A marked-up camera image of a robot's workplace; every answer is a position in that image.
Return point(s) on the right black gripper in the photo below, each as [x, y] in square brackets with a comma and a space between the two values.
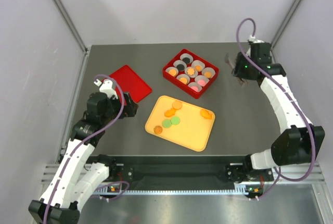
[238, 71]

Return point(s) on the green round cookie left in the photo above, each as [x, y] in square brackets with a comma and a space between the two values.
[166, 123]

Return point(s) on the orange fish cookie left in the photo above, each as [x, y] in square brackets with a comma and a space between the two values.
[169, 113]

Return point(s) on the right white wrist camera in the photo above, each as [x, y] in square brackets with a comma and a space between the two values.
[252, 39]

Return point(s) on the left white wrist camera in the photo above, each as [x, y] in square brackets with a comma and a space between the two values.
[106, 87]

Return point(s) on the red lid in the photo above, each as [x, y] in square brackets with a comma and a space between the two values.
[131, 82]

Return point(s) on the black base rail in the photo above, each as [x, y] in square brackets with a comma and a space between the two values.
[181, 173]

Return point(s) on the green round cookie right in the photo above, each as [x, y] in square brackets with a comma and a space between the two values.
[175, 120]

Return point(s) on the black sandwich cookie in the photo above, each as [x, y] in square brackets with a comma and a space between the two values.
[180, 67]
[186, 60]

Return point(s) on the tan round cookie top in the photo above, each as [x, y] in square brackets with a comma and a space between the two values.
[177, 105]

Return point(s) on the yellow tray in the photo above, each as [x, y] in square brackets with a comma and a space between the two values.
[192, 132]

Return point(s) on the orange fish cookie right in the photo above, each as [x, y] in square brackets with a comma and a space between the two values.
[205, 114]

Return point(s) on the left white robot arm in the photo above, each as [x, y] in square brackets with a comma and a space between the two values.
[66, 195]

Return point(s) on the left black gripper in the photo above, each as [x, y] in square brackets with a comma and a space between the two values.
[129, 110]

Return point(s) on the orange fish cookie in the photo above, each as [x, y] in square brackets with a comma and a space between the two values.
[169, 113]
[205, 114]

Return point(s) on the green round cookie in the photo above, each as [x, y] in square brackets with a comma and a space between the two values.
[175, 120]
[166, 123]

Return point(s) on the orange swirl cookie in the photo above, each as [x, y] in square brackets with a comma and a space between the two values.
[191, 71]
[158, 130]

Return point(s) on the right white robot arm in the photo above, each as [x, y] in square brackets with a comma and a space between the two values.
[299, 140]

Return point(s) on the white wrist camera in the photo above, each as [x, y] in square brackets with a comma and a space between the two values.
[252, 39]
[106, 87]

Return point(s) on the red compartment box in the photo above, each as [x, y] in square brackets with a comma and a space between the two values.
[182, 86]

